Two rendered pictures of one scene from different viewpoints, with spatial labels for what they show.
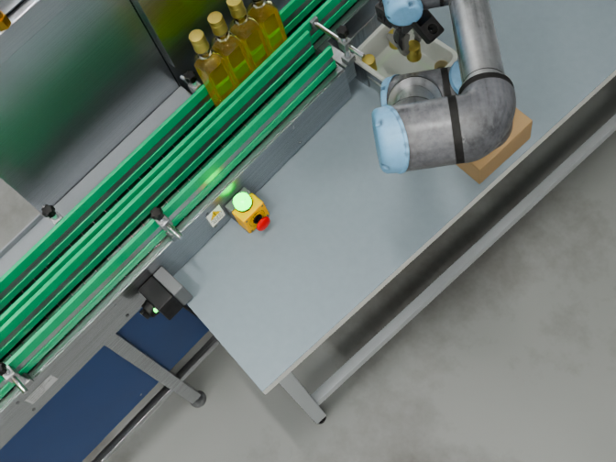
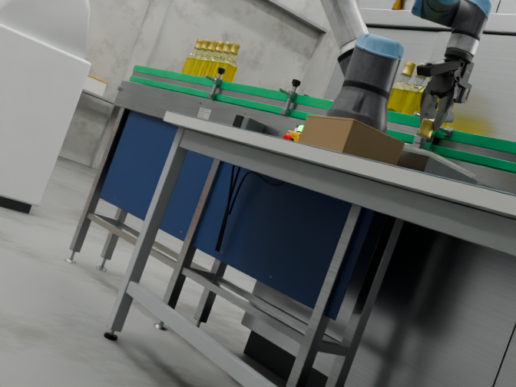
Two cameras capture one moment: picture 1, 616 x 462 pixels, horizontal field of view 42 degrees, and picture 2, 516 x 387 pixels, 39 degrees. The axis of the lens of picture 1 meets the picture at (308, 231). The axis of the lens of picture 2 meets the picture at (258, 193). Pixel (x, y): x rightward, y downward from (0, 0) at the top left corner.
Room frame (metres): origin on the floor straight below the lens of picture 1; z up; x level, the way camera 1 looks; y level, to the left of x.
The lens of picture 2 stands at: (0.26, -2.13, 0.60)
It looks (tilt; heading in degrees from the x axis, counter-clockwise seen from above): 0 degrees down; 74
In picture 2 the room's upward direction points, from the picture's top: 20 degrees clockwise
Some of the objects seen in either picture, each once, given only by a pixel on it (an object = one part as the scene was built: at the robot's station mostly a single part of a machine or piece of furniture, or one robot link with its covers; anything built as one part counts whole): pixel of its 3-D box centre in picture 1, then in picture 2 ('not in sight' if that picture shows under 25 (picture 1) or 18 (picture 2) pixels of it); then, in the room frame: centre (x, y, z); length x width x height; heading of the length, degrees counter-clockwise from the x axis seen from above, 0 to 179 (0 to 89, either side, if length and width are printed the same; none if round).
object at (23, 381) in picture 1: (18, 382); (211, 82); (0.72, 0.70, 0.94); 0.07 x 0.04 x 0.13; 24
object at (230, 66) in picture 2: not in sight; (225, 74); (0.80, 0.93, 1.02); 0.06 x 0.06 x 0.28; 24
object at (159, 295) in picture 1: (165, 293); (246, 130); (0.84, 0.37, 0.79); 0.08 x 0.08 x 0.08; 24
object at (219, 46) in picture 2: not in sight; (210, 72); (0.75, 1.04, 1.02); 0.06 x 0.06 x 0.28; 24
